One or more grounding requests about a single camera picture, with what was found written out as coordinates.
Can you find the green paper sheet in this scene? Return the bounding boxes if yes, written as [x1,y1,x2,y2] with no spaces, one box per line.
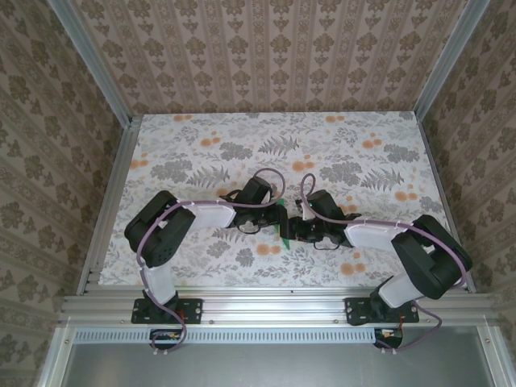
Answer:
[276,197,294,249]

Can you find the floral patterned table cover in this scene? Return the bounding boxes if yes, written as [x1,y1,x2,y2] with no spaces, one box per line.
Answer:
[98,112,471,289]

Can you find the wide aluminium mounting beam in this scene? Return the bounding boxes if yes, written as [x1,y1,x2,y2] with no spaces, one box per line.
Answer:
[58,293,499,327]

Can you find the grey metal panel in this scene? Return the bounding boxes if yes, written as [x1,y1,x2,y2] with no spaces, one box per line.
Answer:
[38,324,511,387]

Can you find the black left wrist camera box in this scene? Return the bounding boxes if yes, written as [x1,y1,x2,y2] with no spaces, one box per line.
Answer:
[241,177,272,205]

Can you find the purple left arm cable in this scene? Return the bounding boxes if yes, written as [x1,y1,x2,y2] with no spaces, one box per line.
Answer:
[136,167,289,358]

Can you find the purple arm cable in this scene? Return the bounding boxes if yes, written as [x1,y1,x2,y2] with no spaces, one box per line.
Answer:
[136,167,289,358]
[301,173,472,356]

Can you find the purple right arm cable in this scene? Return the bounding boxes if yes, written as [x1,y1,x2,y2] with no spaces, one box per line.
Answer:
[301,173,472,356]

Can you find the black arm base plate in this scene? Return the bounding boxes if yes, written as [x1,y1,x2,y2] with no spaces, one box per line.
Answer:
[131,297,205,325]
[344,297,421,326]

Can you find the slotted grey cable duct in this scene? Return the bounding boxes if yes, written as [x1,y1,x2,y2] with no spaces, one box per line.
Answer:
[74,327,378,344]

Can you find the aluminium side rail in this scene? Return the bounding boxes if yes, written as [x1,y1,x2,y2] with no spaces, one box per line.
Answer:
[414,112,479,293]
[78,114,142,298]

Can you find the aluminium frame post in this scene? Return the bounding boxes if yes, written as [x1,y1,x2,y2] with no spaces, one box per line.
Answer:
[413,0,485,120]
[52,0,136,126]

